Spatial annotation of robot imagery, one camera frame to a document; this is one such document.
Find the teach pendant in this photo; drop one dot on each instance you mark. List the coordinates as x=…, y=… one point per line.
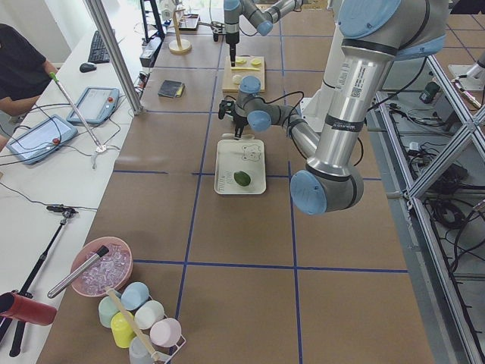
x=42, y=140
x=96, y=104

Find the clear plastic cup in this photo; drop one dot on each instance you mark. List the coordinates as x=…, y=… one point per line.
x=138, y=354

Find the white plastic cup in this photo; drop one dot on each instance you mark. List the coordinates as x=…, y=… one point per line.
x=148, y=314

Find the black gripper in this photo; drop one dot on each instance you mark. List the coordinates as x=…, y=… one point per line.
x=232, y=39
x=239, y=120

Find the cream bear serving tray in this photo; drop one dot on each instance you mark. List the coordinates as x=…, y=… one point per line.
x=240, y=167

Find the black keyboard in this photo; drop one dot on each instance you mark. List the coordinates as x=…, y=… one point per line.
x=98, y=53

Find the yellow plastic cup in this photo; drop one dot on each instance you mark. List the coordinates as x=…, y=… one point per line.
x=121, y=331

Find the aluminium frame post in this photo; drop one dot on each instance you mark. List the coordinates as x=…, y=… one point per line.
x=103, y=25

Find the grey folded cloth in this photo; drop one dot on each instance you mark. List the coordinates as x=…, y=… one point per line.
x=171, y=89

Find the white steamed bun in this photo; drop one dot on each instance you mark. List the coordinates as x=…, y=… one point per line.
x=237, y=79

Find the black tripod stick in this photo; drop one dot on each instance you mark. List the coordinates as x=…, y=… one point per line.
x=67, y=213

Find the red cylinder bottle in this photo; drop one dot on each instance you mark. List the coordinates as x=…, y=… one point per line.
x=16, y=306

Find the person in black shirt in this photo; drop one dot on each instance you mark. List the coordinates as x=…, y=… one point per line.
x=25, y=73

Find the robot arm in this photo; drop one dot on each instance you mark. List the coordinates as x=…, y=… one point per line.
x=262, y=21
x=372, y=35

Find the pink ice bowl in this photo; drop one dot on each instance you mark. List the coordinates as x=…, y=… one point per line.
x=112, y=270

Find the pink plastic cup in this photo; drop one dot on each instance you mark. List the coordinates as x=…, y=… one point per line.
x=166, y=332

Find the yellow plastic knife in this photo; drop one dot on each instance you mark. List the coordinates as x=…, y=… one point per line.
x=245, y=68

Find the blue plastic cup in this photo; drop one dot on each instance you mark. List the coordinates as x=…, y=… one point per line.
x=135, y=295

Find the black computer mouse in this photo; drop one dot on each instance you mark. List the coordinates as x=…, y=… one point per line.
x=87, y=67

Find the wooden mug tree stand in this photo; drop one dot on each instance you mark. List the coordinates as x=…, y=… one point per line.
x=178, y=46

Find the far teach pendant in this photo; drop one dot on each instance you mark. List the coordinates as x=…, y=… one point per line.
x=96, y=104

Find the near teach pendant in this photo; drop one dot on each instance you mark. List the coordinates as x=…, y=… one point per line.
x=42, y=140

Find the green plastic cup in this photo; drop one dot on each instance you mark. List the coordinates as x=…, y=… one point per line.
x=107, y=310

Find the wooden cutting board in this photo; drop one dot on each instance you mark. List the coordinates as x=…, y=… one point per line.
x=227, y=83

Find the metal rod in ice bowl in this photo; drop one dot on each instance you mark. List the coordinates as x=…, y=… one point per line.
x=68, y=280

